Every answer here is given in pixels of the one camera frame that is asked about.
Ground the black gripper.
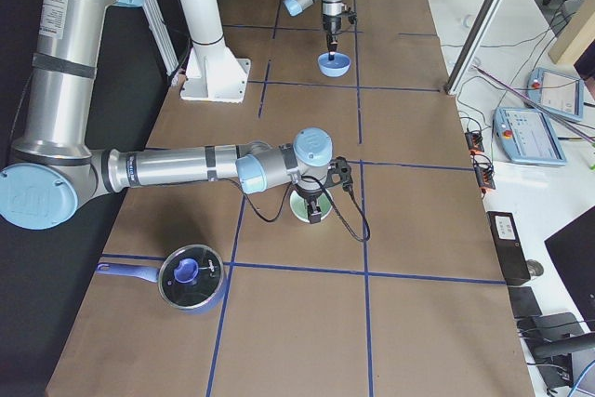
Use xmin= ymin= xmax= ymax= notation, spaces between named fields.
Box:
xmin=297 ymin=180 xmax=325 ymax=223
xmin=323 ymin=15 xmax=341 ymax=58

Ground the green bowl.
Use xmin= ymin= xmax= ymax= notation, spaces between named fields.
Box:
xmin=290 ymin=188 xmax=332 ymax=224

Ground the blue bowl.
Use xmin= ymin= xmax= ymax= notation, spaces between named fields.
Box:
xmin=317 ymin=52 xmax=351 ymax=78

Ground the blue saucepan with glass lid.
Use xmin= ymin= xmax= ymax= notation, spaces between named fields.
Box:
xmin=96 ymin=245 xmax=228 ymax=314

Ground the right black usb hub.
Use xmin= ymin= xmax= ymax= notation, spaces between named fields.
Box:
xmin=473 ymin=161 xmax=496 ymax=193

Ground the black power box with label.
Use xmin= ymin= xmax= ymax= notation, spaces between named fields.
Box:
xmin=486 ymin=211 xmax=531 ymax=286

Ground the near teach pendant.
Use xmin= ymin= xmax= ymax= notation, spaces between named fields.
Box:
xmin=493 ymin=107 xmax=567 ymax=166

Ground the teach pendant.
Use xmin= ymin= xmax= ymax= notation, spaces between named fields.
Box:
xmin=493 ymin=107 xmax=567 ymax=166
xmin=526 ymin=67 xmax=585 ymax=123

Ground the far teach pendant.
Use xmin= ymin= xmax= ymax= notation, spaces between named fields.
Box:
xmin=526 ymin=67 xmax=585 ymax=123

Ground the reacher grabber stick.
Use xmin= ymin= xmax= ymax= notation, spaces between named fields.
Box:
xmin=471 ymin=64 xmax=595 ymax=145

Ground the black monitor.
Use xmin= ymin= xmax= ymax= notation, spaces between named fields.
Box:
xmin=545 ymin=209 xmax=594 ymax=329

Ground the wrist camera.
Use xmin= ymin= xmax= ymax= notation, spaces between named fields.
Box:
xmin=324 ymin=156 xmax=353 ymax=193
xmin=342 ymin=7 xmax=357 ymax=25

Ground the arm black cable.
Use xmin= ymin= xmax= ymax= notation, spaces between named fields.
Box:
xmin=218 ymin=162 xmax=372 ymax=244

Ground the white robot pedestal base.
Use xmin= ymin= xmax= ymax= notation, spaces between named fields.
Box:
xmin=179 ymin=0 xmax=251 ymax=103

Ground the aluminium frame post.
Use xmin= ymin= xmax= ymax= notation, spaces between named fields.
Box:
xmin=444 ymin=0 xmax=503 ymax=96

